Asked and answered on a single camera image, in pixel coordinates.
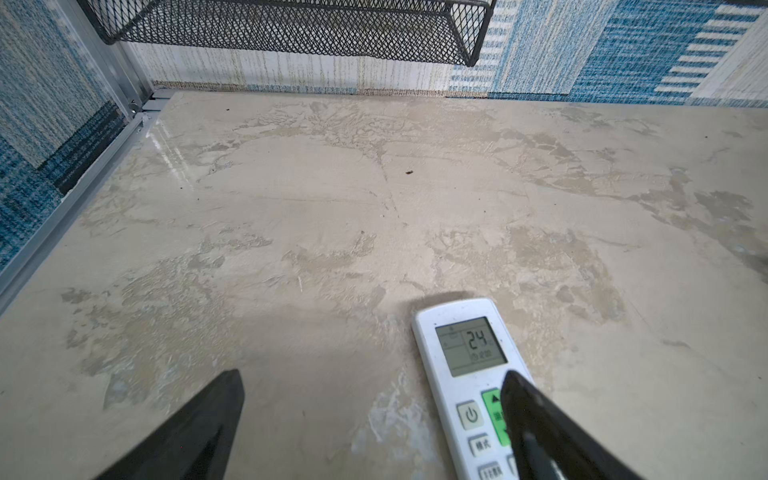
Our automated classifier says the black wire mesh shelf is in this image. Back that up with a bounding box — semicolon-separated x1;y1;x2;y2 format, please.
79;0;495;67

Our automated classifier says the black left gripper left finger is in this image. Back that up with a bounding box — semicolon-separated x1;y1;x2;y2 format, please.
98;369;245;479

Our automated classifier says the white air conditioner remote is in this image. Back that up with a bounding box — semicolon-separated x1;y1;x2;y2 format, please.
412;298;532;479

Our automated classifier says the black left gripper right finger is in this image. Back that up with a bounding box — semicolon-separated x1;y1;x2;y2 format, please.
501;370;639;480

